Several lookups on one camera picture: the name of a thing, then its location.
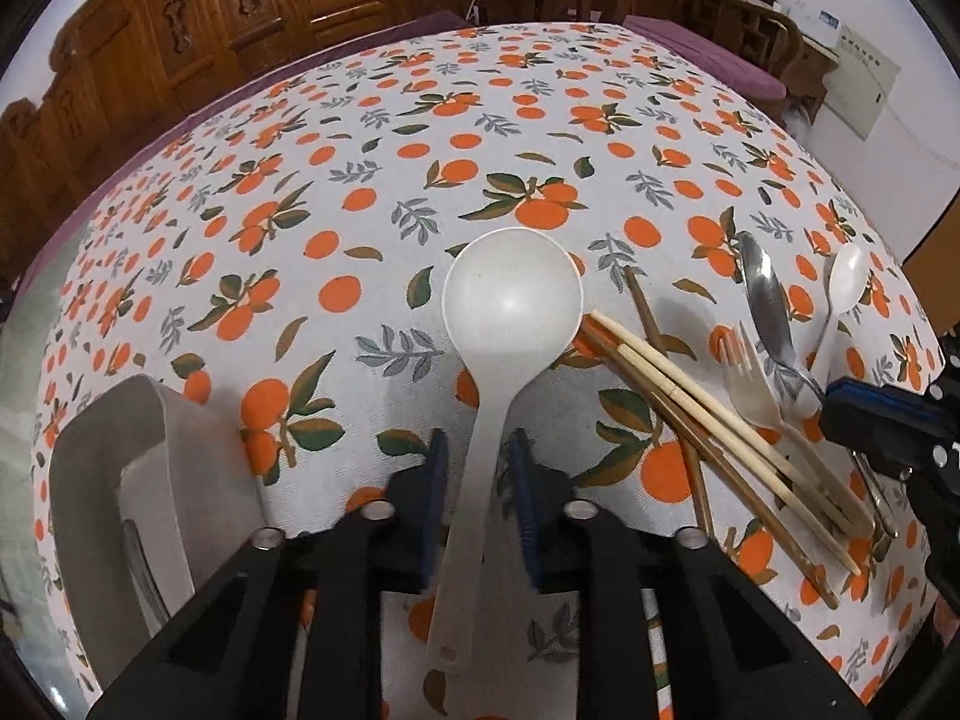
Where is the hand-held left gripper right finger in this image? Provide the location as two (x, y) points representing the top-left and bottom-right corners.
(508, 430), (880, 720)

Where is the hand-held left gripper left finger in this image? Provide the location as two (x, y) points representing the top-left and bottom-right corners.
(86, 430), (451, 720)

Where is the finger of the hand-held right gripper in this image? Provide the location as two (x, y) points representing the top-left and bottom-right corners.
(817, 379), (960, 482)
(926, 334), (960, 406)

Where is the white plastic fork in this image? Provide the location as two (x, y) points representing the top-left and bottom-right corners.
(720, 321), (878, 537)

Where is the brown chopstick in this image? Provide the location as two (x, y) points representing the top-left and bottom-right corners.
(583, 315), (852, 560)
(581, 319), (841, 610)
(624, 268), (715, 537)

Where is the white plastic spoon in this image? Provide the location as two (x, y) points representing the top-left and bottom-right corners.
(791, 242), (872, 421)

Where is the beige chopstick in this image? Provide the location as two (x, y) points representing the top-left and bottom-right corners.
(613, 343), (863, 575)
(591, 310), (877, 533)

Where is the metal spoon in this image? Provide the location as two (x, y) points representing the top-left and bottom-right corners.
(737, 231), (899, 541)

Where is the white plastic ladle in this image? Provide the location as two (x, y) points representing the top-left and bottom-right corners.
(424, 227), (584, 670)

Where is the grey utensil box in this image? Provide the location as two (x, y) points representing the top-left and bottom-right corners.
(49, 373), (286, 691)

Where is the orange print tablecloth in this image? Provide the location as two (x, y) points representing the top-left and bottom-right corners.
(30, 21), (946, 720)

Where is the white box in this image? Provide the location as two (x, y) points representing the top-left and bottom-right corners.
(791, 0), (842, 55)

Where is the wooden armchair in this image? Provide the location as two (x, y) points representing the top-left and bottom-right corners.
(675, 0), (830, 132)

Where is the carved wooden bench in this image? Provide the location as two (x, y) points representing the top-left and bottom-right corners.
(0, 0), (680, 241)

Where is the beige wall panel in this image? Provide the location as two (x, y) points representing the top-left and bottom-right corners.
(823, 36), (902, 142)

